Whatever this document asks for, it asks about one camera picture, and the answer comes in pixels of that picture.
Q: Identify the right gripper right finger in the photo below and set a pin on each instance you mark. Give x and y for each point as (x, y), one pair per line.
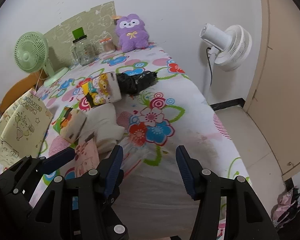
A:
(246, 217)

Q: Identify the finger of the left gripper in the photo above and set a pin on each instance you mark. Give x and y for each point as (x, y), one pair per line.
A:
(18, 183)

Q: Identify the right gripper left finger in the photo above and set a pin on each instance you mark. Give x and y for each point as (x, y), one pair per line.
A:
(80, 208)

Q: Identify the pink cartoon tissue pack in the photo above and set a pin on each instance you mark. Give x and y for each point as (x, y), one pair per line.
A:
(86, 158)

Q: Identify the green cartoon tissue pack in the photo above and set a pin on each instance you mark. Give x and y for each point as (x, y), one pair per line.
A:
(70, 123)

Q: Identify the white towel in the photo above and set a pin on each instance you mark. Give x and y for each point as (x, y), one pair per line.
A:
(101, 122)

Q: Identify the yellow bear tissue pack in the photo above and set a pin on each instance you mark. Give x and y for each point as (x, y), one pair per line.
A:
(102, 89)

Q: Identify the pink patterned bag on floor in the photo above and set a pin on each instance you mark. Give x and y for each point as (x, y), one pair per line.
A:
(288, 205)

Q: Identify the yellow cartoon fabric storage box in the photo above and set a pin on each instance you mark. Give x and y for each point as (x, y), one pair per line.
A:
(22, 128)

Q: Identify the wooden chair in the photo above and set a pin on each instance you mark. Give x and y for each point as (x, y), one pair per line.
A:
(33, 80)

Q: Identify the beige door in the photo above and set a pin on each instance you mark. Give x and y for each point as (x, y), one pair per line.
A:
(273, 101)

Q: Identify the floral tablecloth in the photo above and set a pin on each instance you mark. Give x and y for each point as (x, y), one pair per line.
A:
(153, 202)

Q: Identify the green desk fan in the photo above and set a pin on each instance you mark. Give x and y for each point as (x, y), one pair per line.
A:
(31, 54)

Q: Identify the black plastic bag bundle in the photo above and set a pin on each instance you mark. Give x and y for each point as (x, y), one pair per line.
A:
(134, 84)

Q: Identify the glass mason jar mug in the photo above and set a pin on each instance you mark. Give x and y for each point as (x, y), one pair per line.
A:
(82, 50)

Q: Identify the small toothpick jar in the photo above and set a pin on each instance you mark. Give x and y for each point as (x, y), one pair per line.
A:
(108, 45)

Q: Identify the white standing fan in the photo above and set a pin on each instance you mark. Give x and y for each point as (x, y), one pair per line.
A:
(225, 49)

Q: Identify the purple plush bunny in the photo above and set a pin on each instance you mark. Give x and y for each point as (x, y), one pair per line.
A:
(132, 33)

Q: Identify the green patterned wall board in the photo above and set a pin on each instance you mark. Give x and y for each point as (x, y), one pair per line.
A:
(97, 24)

